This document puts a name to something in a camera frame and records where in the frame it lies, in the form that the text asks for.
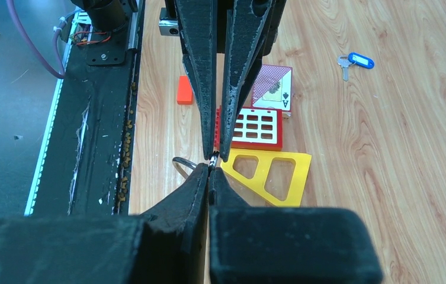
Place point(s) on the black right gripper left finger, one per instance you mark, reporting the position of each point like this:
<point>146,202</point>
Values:
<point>172,247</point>

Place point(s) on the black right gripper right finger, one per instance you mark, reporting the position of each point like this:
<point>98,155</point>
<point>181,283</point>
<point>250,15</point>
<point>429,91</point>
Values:
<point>220,192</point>

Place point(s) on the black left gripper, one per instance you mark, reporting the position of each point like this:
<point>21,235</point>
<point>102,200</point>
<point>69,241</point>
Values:
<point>202,35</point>

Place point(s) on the blue tagged key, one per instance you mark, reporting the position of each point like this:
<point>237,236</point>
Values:
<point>346,61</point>

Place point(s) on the red window block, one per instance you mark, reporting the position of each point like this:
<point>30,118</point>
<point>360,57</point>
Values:
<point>258,129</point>

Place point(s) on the small orange-red block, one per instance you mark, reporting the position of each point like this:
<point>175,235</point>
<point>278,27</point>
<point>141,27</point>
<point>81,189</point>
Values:
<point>184,92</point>

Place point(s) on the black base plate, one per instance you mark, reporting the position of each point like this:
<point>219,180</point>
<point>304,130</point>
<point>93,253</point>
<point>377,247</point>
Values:
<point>84,162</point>

